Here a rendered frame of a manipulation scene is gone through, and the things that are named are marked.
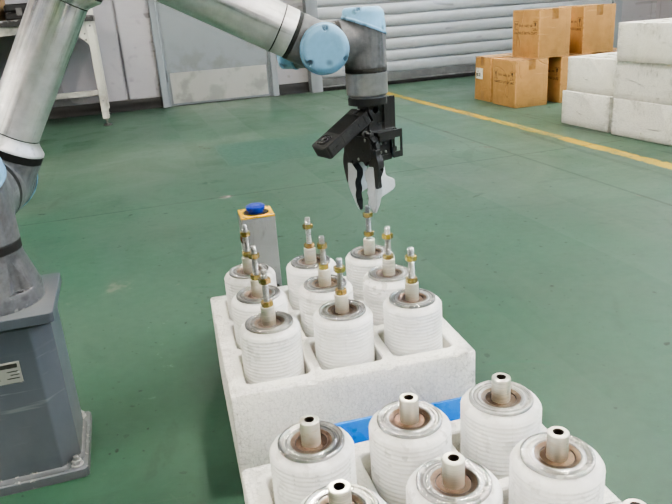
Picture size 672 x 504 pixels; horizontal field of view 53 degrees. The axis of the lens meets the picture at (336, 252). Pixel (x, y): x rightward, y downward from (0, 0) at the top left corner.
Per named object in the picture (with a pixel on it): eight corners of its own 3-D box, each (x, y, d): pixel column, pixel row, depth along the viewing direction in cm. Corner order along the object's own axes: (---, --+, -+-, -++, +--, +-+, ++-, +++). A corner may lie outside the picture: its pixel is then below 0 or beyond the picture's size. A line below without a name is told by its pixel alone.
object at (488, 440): (482, 555, 82) (483, 429, 76) (448, 504, 91) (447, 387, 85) (552, 535, 85) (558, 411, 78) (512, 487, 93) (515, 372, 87)
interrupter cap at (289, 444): (285, 472, 72) (285, 467, 71) (271, 433, 79) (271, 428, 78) (353, 456, 73) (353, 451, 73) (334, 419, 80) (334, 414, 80)
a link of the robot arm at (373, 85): (364, 75, 116) (334, 73, 122) (366, 102, 118) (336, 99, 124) (396, 70, 121) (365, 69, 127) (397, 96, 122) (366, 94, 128)
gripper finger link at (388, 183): (403, 207, 128) (396, 159, 126) (380, 215, 125) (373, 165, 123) (391, 207, 131) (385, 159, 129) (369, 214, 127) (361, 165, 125)
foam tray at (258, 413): (244, 497, 105) (230, 397, 99) (221, 376, 141) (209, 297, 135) (475, 445, 114) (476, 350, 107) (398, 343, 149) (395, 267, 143)
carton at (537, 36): (569, 55, 443) (571, 6, 432) (538, 58, 436) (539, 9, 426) (541, 53, 469) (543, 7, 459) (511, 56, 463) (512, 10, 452)
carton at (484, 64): (510, 94, 504) (511, 52, 493) (528, 98, 482) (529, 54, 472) (474, 98, 496) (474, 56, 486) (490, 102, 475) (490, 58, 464)
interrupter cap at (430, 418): (390, 447, 75) (390, 442, 74) (368, 411, 81) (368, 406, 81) (453, 432, 76) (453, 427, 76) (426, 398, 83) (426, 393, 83)
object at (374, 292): (414, 349, 132) (412, 262, 126) (422, 374, 123) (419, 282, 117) (365, 352, 132) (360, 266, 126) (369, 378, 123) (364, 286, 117)
